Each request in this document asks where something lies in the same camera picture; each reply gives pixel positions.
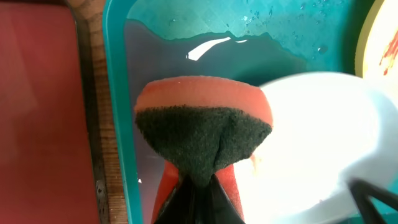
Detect teal plastic tray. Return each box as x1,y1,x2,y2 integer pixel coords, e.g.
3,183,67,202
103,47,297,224
103,0,375,223

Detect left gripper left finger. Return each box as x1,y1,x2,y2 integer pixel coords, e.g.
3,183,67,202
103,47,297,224
154,176,198,224

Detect yellow-green plate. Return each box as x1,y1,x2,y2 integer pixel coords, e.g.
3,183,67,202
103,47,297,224
354,0,397,92

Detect green and pink sponge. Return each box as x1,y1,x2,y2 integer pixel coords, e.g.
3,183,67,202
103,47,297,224
134,76,273,223

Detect light blue plate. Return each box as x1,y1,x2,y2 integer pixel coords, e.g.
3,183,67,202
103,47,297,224
234,72,397,224

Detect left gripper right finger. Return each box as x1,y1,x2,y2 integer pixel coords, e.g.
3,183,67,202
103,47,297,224
198,175,244,224

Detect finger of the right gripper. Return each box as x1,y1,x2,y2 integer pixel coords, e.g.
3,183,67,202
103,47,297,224
349,179,397,224

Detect black tray with red water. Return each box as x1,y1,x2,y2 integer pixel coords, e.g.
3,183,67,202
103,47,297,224
1,1,109,223

